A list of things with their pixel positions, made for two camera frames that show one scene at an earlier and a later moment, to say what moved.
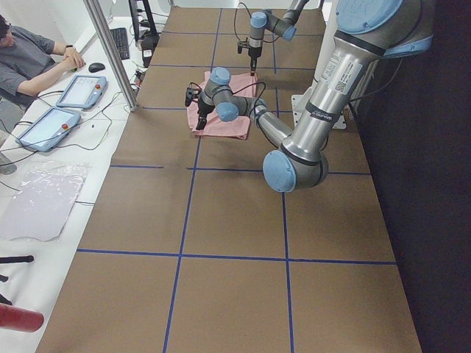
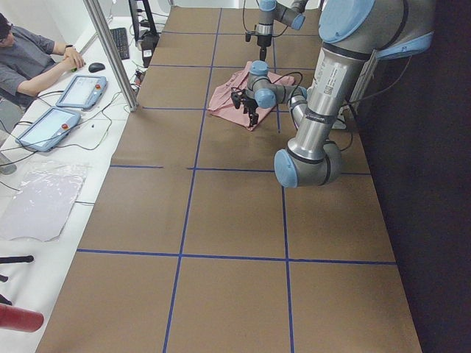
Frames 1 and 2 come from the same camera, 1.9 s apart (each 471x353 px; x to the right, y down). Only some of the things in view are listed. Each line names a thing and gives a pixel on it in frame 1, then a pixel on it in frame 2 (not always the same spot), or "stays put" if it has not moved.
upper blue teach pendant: x=84 y=92 stays put
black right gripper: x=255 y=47 -> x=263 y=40
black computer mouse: x=96 y=67 stays put
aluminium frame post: x=118 y=66 stays put
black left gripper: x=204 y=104 -> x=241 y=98
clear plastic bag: x=40 y=206 stays put
